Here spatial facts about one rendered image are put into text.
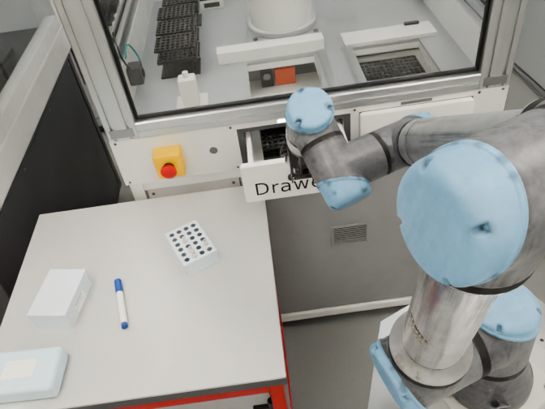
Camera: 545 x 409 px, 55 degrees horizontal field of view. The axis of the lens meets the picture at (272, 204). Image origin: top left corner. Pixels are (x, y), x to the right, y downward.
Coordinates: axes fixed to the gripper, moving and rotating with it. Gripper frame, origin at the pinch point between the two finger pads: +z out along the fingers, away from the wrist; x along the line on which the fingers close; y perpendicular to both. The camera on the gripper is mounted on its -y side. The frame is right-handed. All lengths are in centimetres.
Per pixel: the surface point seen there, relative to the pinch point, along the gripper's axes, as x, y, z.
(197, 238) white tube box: -26.9, 12.2, 11.4
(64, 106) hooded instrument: -82, -57, 74
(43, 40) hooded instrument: -80, -72, 53
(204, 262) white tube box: -25.5, 18.3, 9.6
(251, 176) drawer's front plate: -12.2, -0.1, 7.7
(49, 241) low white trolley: -67, 6, 21
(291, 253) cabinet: -4, 14, 57
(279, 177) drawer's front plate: -5.5, 0.8, 8.9
